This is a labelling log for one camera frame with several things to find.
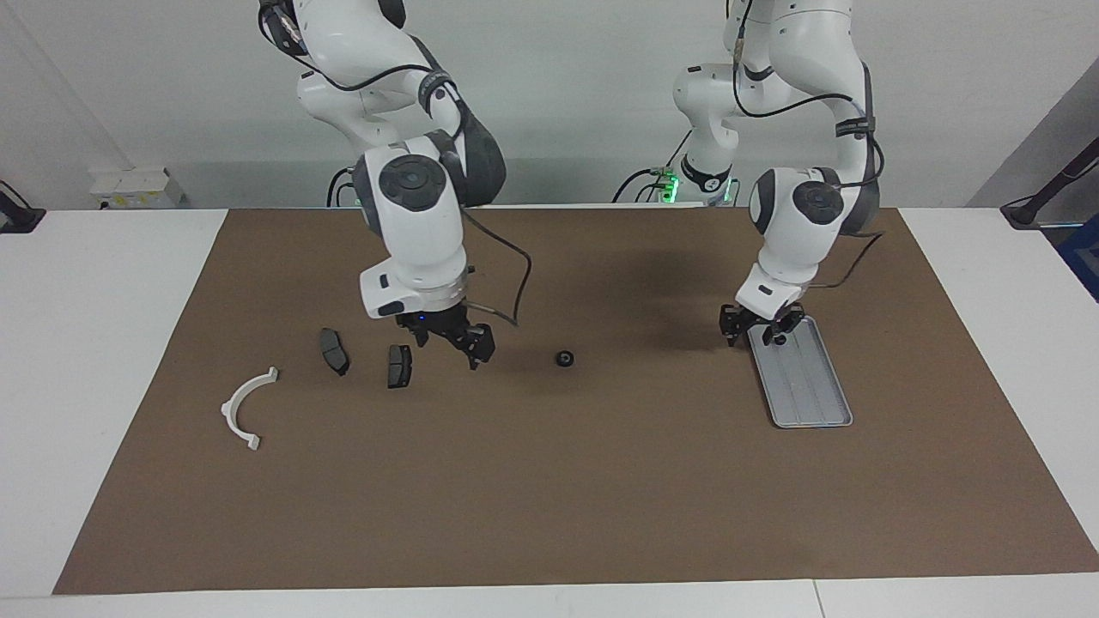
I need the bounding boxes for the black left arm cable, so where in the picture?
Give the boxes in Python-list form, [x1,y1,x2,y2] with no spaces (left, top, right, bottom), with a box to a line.
[726,0,887,293]

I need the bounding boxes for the black table clamp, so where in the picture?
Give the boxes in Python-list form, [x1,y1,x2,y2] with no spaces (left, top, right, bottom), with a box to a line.
[0,180,46,234]

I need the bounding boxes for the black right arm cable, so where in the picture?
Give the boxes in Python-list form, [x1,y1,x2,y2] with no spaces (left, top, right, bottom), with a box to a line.
[260,0,533,329]

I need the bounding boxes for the black stand with clamp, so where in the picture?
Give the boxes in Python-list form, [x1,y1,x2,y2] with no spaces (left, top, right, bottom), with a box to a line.
[1000,137,1099,231]

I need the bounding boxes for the white curved plastic bracket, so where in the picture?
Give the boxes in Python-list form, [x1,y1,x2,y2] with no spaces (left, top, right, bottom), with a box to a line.
[221,367,280,451]

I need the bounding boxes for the white power box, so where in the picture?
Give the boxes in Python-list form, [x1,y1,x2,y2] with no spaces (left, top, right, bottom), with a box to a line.
[90,167,185,209]

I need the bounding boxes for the silver metal tray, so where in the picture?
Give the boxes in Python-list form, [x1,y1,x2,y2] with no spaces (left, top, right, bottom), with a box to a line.
[744,315,854,429]

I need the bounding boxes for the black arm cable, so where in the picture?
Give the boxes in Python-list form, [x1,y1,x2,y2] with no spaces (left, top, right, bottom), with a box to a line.
[726,0,887,293]
[260,0,533,329]

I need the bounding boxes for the elongated dark brake pad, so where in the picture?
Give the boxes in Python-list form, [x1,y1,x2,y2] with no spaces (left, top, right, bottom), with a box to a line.
[319,328,350,377]

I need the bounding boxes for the brown table mat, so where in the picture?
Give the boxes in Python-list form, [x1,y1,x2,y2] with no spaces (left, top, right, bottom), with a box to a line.
[53,206,1099,595]

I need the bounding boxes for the blue box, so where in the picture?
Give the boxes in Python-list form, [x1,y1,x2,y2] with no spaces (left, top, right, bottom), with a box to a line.
[1056,215,1099,301]

